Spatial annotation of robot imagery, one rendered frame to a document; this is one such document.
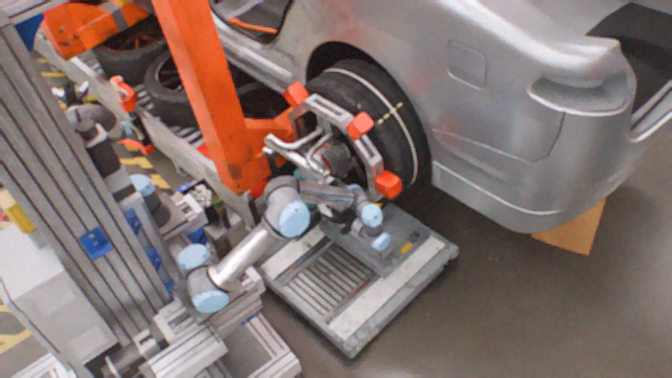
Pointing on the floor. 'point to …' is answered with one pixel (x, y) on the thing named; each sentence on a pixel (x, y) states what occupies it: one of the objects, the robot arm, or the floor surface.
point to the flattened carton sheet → (574, 231)
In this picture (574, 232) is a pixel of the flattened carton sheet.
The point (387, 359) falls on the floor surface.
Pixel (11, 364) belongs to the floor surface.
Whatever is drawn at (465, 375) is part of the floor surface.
